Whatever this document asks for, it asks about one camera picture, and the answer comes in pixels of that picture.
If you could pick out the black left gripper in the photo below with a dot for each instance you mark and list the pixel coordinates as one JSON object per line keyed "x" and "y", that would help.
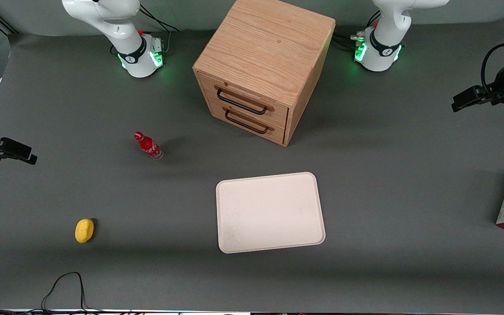
{"x": 498, "y": 89}

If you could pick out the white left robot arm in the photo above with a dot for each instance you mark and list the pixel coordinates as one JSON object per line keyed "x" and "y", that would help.
{"x": 381, "y": 48}

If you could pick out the beige plastic tray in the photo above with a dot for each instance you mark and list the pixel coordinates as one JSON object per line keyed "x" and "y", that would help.
{"x": 269, "y": 212}

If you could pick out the yellow lemon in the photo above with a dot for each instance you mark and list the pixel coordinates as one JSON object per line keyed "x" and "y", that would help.
{"x": 84, "y": 230}

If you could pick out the red cola bottle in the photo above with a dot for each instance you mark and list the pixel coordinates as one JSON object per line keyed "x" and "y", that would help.
{"x": 148, "y": 144}

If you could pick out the wooden drawer front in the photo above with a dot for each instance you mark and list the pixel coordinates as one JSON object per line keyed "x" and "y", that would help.
{"x": 278, "y": 114}
{"x": 217, "y": 111}

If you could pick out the wooden drawer cabinet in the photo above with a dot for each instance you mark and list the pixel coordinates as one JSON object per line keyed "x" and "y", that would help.
{"x": 265, "y": 48}

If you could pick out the aluminium frame rail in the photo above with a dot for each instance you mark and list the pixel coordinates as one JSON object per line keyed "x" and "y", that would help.
{"x": 0, "y": 22}

